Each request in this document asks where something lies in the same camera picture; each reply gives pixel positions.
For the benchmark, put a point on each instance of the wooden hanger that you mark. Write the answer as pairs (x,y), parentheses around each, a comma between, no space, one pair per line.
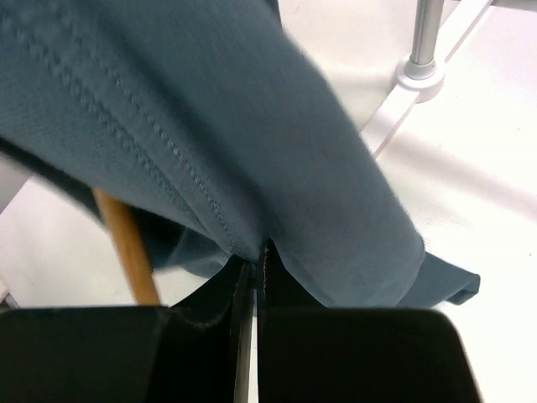
(128,244)

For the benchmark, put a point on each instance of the blue t shirt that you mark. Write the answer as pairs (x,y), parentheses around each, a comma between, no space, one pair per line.
(214,127)

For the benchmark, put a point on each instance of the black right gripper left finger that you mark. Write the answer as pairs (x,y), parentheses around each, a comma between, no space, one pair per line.
(195,351)

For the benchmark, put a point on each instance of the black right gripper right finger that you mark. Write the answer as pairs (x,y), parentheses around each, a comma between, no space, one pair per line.
(310,353)

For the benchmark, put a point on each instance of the silver rack pole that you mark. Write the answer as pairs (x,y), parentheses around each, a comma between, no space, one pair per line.
(426,28)

